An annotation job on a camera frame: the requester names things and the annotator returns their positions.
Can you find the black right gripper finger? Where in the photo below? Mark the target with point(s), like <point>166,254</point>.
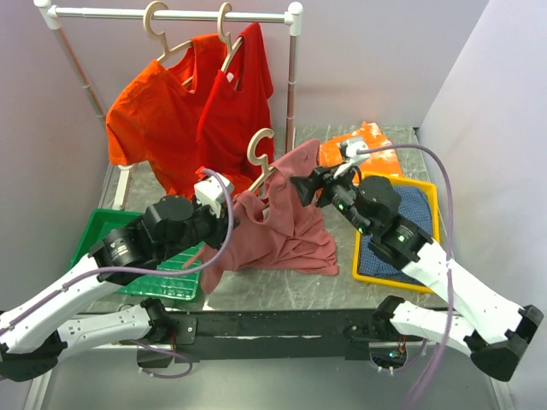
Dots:
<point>307,189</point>
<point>326,175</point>

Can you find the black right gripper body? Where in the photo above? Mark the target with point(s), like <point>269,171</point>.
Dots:
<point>341,196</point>

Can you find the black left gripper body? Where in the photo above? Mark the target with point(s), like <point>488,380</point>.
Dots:
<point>203,226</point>

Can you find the dusty pink t shirt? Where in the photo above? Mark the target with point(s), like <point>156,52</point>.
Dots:
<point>278,232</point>

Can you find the green plastic tray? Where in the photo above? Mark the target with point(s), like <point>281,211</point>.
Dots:
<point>179,288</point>

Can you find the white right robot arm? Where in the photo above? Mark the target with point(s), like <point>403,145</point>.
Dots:
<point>491,330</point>

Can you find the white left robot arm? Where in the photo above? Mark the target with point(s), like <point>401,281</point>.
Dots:
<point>41,332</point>

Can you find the blue checked shirt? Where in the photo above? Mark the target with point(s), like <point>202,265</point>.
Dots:
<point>415,207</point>

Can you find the red t shirt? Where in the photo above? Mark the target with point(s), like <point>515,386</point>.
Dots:
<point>237,108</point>

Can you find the orange t shirt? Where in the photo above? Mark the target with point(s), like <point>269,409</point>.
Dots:
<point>155,118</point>

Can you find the beige hanger with orange shirt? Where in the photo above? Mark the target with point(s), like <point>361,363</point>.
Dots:
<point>168,52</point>

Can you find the yellow plastic tray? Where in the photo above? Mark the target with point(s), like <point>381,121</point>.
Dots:
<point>431,192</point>

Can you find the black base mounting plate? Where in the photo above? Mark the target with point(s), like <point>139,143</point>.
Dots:
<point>240,335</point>

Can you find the white clothes rack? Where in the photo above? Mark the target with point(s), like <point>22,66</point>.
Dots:
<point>292,17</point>

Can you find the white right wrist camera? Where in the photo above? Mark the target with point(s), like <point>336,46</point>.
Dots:
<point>354,152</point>

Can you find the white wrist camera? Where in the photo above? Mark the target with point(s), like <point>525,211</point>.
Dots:
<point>354,152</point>
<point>209,192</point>

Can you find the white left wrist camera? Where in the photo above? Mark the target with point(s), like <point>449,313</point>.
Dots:
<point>209,192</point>

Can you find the aluminium frame rail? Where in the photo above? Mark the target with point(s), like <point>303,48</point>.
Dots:
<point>107,377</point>

